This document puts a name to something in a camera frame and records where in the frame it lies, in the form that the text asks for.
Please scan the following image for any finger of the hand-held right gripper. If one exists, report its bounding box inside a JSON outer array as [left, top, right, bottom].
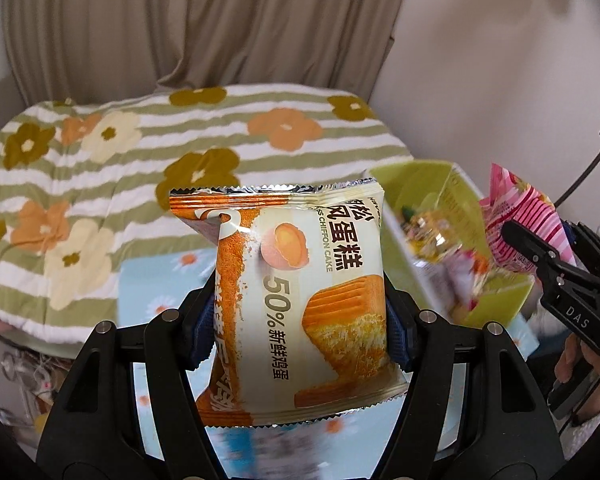
[[567, 220, 600, 283], [501, 219, 566, 281]]

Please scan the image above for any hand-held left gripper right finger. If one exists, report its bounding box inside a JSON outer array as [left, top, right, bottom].
[[380, 285, 564, 461]]

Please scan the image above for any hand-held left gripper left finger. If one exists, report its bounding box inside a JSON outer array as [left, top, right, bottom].
[[36, 284, 222, 461]]

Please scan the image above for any pink striped snack packet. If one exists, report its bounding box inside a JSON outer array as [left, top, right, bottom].
[[480, 162, 579, 274]]

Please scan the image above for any orange cake packet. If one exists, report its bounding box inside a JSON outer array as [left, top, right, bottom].
[[169, 180, 411, 429]]

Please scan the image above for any green cardboard box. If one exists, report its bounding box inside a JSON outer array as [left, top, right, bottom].
[[364, 159, 537, 332]]

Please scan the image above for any person's right forearm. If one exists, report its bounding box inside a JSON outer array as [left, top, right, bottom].
[[555, 390, 600, 461]]

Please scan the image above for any person's right hand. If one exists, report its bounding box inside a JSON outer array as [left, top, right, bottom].
[[552, 332, 600, 421]]

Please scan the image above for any light blue daisy tablecloth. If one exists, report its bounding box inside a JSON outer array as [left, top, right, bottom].
[[116, 247, 542, 480]]

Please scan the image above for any flowered striped blanket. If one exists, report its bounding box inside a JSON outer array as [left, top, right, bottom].
[[0, 84, 416, 361]]

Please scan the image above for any beige curtain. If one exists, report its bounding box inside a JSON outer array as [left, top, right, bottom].
[[0, 0, 417, 107]]

